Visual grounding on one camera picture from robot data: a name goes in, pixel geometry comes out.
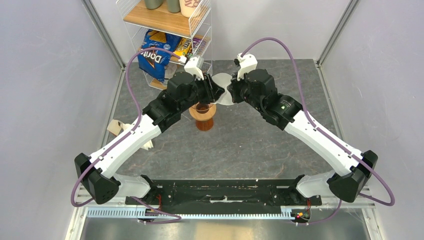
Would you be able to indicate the green can on shelf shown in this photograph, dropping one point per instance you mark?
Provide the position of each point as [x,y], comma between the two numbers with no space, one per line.
[153,4]

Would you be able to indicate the cream cup on shelf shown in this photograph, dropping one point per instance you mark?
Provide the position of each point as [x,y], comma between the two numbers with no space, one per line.
[187,7]

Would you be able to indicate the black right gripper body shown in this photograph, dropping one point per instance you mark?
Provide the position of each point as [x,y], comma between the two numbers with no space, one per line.
[240,92]

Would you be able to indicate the blue Doritos chip bag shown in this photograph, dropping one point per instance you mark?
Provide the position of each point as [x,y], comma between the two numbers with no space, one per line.
[154,62]

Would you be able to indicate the white wire shelf rack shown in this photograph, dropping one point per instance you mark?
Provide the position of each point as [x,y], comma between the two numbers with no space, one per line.
[181,26]

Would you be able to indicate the white paper coffee filters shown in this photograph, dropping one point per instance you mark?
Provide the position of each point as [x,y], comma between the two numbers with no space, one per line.
[148,145]

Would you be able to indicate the amber glass carafe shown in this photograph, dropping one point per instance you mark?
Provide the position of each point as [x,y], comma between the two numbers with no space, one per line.
[205,125]

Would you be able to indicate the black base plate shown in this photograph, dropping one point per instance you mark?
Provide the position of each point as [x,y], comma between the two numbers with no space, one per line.
[229,198]

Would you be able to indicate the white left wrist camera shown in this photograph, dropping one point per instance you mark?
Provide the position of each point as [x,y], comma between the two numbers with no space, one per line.
[193,66]

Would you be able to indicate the white paper roll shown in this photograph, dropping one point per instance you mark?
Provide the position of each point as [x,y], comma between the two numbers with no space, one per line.
[170,70]

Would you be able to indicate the yellow snack bag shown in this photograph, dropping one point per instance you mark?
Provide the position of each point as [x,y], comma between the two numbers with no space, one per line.
[188,47]

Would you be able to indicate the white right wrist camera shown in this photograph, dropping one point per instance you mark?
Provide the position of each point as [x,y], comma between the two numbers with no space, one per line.
[247,63]

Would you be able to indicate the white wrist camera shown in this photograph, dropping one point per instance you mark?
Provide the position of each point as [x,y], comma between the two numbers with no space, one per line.
[193,66]
[247,63]

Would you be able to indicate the wooden ring dripper stand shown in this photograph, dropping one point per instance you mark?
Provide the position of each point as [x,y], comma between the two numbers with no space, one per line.
[203,112]

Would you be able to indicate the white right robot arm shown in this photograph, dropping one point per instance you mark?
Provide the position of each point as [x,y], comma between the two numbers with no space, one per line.
[347,177]

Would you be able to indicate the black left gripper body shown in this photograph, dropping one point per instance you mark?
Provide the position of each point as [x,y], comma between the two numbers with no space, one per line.
[199,95]

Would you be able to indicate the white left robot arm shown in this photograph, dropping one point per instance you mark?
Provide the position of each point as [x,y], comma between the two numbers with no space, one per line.
[97,172]

